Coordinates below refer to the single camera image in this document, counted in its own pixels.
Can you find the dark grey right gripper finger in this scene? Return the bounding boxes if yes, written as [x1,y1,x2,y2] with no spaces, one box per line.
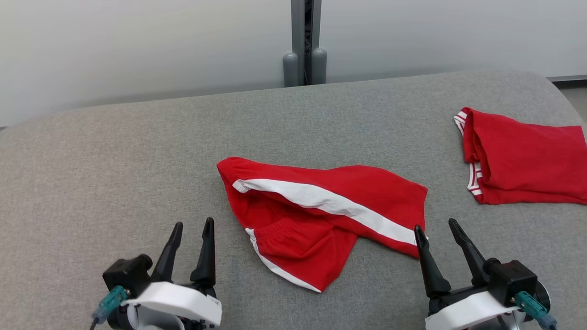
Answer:
[448,218,489,287]
[414,224,453,299]

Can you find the red basketball jersey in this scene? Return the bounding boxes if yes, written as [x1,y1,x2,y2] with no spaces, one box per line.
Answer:
[454,107,587,206]

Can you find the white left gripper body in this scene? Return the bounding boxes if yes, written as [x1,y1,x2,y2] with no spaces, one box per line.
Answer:
[115,281,223,330]

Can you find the red shorts with white stripe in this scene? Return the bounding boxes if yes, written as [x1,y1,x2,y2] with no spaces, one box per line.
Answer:
[216,156,429,293]

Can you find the teal right camera connector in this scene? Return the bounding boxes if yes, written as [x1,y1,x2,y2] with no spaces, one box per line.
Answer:
[513,291,558,330]

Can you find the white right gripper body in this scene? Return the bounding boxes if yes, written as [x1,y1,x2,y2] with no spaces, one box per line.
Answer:
[424,286,524,330]

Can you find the teal camera connector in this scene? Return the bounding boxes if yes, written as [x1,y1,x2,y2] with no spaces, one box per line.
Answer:
[91,285,128,324]
[513,291,558,330]

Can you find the grey partition post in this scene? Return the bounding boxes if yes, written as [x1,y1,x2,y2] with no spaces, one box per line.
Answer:
[282,0,328,88]

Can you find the teal left camera connector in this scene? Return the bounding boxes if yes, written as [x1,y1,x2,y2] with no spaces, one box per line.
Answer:
[91,285,128,324]

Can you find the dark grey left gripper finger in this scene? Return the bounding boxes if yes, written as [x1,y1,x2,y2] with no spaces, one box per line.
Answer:
[151,222,184,283]
[190,217,216,290]

